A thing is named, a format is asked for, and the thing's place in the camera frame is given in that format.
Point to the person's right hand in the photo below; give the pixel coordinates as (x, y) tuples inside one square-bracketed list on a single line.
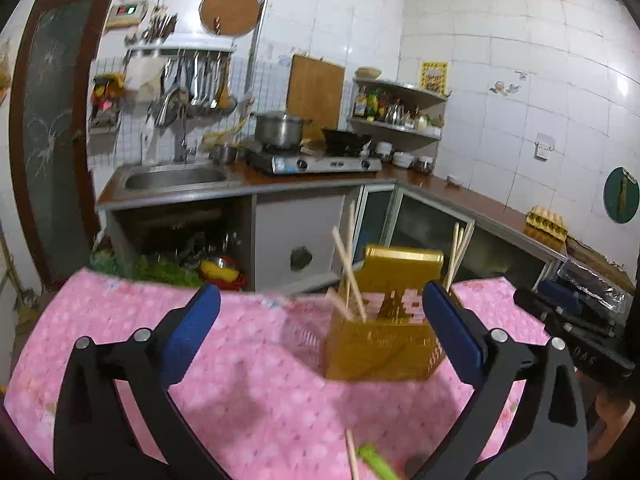
[(610, 425)]

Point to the small white dish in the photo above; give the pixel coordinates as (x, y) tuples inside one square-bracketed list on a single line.
[(454, 179)]

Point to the kitchen counter cabinet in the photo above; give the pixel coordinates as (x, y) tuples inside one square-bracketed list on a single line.
[(300, 225)]

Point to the small steel cup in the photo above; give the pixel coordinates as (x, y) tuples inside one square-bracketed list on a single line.
[(225, 154)]

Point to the round green board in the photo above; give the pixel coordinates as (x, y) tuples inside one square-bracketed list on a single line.
[(614, 195)]

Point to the brown framed glass door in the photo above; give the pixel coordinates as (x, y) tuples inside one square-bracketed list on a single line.
[(55, 125)]

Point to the steel cutlery cup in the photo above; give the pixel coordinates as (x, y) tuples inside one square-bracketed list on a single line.
[(162, 27)]

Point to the steel cooking pot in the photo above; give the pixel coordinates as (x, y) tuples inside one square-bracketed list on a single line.
[(277, 130)]

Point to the white plastic bag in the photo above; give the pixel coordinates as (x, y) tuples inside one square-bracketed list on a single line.
[(142, 77)]

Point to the white bowl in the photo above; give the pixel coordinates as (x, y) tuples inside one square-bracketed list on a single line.
[(384, 148)]

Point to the green plastic utensil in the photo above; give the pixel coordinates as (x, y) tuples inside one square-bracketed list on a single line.
[(372, 457)]

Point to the row of seasoning bottles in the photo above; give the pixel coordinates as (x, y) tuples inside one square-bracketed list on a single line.
[(375, 105)]

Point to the grey corner shelf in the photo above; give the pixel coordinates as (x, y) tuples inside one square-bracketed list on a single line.
[(395, 131)]

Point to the white wall utensil rack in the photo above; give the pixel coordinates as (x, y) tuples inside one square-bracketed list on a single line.
[(180, 44)]

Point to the foil covered shelf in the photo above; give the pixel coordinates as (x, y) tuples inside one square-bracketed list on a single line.
[(600, 285)]

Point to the wooden chopstick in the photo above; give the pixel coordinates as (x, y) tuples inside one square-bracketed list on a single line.
[(340, 305), (459, 255), (350, 240), (351, 452), (454, 245), (347, 275)]

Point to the pink floral cloth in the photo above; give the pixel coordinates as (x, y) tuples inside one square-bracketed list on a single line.
[(250, 385)]

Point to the black wok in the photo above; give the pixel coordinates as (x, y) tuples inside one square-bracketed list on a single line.
[(345, 139)]

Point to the yellow basin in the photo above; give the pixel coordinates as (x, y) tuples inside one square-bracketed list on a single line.
[(220, 272)]

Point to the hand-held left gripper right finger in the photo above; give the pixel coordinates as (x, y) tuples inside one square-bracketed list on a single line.
[(452, 332)]

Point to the stainless steel sink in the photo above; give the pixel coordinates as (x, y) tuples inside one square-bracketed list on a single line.
[(175, 177)]

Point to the wooden cutting board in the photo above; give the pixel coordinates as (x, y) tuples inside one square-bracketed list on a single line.
[(315, 95)]

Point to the grey wall pipe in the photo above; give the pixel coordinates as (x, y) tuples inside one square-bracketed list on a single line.
[(257, 35)]

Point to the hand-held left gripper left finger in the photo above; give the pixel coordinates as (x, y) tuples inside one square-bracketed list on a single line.
[(192, 330)]

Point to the row of hanging ladles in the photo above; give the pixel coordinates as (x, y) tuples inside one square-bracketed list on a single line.
[(205, 87)]

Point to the yellow wall poster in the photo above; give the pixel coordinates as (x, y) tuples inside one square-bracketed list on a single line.
[(433, 77)]

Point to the stack of white plates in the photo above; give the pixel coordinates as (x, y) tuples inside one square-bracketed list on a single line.
[(403, 160)]

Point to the beige bowl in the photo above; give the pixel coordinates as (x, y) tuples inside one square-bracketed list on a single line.
[(369, 72)]

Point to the gold perforated utensil holder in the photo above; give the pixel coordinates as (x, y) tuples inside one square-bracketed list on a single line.
[(380, 350)]

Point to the white electrical box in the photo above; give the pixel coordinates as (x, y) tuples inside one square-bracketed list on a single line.
[(125, 14)]

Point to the egg carton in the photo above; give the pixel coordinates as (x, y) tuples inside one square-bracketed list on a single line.
[(547, 220)]

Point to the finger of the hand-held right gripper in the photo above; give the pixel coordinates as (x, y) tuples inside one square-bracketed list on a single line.
[(562, 297), (565, 330)]

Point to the white wall socket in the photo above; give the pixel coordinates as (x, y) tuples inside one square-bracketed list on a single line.
[(544, 146)]

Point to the steel gas stove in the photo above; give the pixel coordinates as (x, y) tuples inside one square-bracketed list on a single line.
[(320, 164)]

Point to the glass jar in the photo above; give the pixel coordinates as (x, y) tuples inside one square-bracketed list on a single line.
[(424, 165)]

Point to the steel faucet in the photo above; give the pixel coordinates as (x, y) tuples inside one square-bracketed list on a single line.
[(184, 145)]

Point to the round woven lid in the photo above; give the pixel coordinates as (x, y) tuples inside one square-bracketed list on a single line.
[(230, 7)]

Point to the green leafy vegetables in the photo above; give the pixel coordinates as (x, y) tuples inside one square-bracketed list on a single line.
[(150, 270)]

